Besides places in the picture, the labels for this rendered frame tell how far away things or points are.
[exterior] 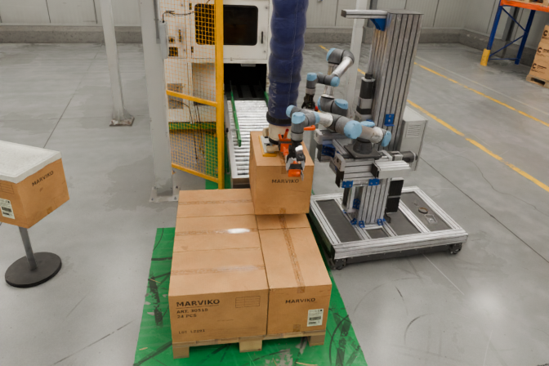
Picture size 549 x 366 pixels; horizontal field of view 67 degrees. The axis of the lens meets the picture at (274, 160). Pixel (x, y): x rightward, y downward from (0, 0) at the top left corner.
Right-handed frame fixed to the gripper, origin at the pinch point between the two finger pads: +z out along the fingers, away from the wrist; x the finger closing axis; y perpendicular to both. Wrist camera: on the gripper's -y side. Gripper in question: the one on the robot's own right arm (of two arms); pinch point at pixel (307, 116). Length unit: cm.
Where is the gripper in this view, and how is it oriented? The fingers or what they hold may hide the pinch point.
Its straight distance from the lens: 336.9
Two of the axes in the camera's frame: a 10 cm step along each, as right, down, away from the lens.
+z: -0.5, 8.9, 4.5
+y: 1.3, 4.5, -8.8
